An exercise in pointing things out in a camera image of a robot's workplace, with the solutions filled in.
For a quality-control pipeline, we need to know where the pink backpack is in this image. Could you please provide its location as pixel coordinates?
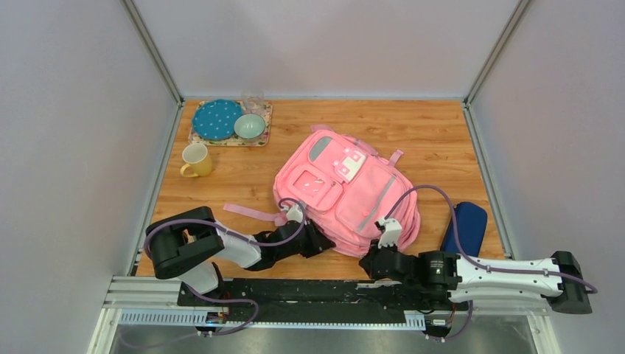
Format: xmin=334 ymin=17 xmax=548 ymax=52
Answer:
xmin=223 ymin=124 xmax=422 ymax=259

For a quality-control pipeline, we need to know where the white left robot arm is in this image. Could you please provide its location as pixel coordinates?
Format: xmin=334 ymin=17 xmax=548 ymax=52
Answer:
xmin=144 ymin=201 xmax=335 ymax=306

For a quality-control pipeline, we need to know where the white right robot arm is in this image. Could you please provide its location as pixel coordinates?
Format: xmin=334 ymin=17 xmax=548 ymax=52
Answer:
xmin=359 ymin=243 xmax=593 ymax=314

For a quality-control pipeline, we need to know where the floral tray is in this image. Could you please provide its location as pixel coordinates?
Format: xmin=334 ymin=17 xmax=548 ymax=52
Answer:
xmin=189 ymin=100 xmax=273 ymax=147

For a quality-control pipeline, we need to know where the light green bowl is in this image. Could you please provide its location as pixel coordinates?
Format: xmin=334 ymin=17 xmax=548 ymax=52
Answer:
xmin=234 ymin=114 xmax=266 ymax=140

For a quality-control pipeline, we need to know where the yellow mug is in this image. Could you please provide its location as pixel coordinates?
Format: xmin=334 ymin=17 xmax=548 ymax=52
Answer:
xmin=180 ymin=143 xmax=213 ymax=178

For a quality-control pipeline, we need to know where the clear drinking glass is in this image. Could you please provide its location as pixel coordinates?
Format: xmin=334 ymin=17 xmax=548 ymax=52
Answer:
xmin=242 ymin=88 xmax=265 ymax=116

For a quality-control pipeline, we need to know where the blue dotted plate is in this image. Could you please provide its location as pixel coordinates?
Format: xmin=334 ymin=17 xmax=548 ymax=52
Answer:
xmin=192 ymin=99 xmax=243 ymax=141

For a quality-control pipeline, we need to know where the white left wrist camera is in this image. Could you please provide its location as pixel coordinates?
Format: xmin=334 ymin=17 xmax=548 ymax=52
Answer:
xmin=279 ymin=202 xmax=306 ymax=225

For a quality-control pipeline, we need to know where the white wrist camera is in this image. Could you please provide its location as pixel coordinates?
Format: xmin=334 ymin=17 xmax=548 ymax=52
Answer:
xmin=375 ymin=218 xmax=402 ymax=249
xmin=279 ymin=202 xmax=306 ymax=225

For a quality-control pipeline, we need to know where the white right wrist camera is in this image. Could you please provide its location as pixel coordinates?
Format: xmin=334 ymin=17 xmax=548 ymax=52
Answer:
xmin=375 ymin=218 xmax=402 ymax=249

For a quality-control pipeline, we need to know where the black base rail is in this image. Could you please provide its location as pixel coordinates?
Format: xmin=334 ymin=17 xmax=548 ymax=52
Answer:
xmin=177 ymin=278 xmax=469 ymax=326

